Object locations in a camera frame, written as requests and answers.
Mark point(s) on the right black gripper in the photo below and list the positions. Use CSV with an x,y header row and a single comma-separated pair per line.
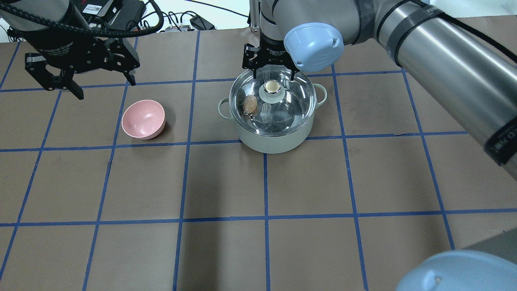
x,y
271,55

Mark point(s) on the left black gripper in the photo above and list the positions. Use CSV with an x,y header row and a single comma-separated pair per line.
x,y
68,49

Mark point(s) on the glass pot lid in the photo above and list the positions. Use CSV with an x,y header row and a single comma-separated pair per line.
x,y
283,107

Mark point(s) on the beige egg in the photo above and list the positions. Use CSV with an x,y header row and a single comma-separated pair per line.
x,y
249,105

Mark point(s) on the pale green cooking pot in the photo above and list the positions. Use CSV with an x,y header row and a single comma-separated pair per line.
x,y
272,145

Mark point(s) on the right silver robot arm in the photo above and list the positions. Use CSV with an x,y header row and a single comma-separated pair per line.
x,y
471,75

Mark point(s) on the pink bowl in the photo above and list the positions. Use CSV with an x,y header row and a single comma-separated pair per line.
x,y
144,119

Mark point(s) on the black power adapter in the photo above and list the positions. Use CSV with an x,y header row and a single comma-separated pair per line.
x,y
201,24

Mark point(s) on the aluminium frame post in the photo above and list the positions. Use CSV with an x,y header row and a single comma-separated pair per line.
x,y
254,15

